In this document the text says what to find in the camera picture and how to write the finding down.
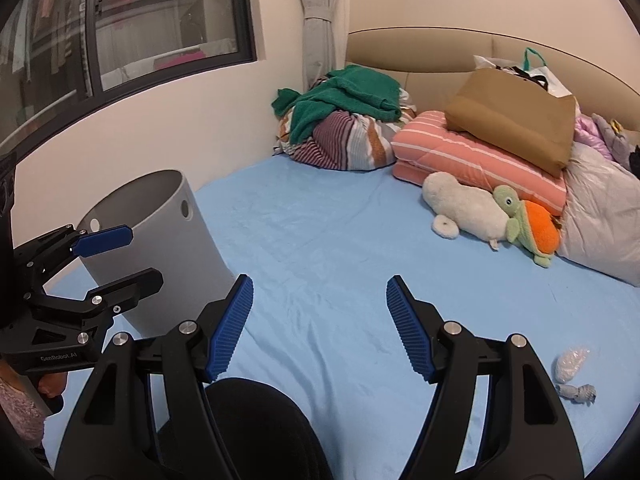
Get pink striped folded quilt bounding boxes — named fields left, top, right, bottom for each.
left=391, top=110, right=568, bottom=216

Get light grey pillow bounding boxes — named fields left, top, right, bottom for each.
left=556, top=140, right=640, bottom=288

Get beige padded headboard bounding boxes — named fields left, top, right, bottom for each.
left=346, top=26, right=640, bottom=136

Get person's left hand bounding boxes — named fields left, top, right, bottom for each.
left=37, top=371, right=69, bottom=401

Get light grey waste bin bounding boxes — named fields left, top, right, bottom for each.
left=76, top=169, right=238, bottom=340

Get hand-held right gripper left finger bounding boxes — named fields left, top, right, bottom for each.
left=54, top=274, right=255, bottom=480

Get white bag with green handles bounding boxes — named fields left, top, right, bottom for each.
left=472, top=47, right=573, bottom=98

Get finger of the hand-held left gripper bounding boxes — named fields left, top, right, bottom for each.
left=12, top=225, right=134, bottom=287
left=24, top=267, right=165, bottom=319

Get dark framed window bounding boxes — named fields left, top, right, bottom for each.
left=0, top=0, right=258, bottom=151

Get brown paper bag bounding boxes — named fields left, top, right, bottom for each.
left=444, top=67, right=580, bottom=178

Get white crumpled plastic wad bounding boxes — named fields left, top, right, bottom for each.
left=554, top=346, right=592, bottom=383

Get grey crumpled wad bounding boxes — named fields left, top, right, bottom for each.
left=556, top=383, right=597, bottom=404

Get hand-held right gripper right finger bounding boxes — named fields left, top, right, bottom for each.
left=386, top=274, right=585, bottom=480

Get light purple cloth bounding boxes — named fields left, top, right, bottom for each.
left=572, top=112, right=616, bottom=161

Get person's left forearm pink sleeve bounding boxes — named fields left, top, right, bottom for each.
left=0, top=375, right=48, bottom=461

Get white plush toy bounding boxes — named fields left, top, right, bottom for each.
left=422, top=171, right=511, bottom=252

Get grey plush toy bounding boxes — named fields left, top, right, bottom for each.
left=592, top=112, right=640, bottom=161

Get striped bundled duvet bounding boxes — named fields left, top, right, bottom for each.
left=272, top=77, right=418, bottom=172

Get green knitted sweater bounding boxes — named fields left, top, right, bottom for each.
left=271, top=64, right=403, bottom=145

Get green orange turtle plush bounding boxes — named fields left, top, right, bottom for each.
left=492, top=185, right=562, bottom=269

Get person's leg black trousers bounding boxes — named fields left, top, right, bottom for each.
left=155, top=377, right=333, bottom=480

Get grey tied curtain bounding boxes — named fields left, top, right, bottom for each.
left=292, top=0, right=351, bottom=91

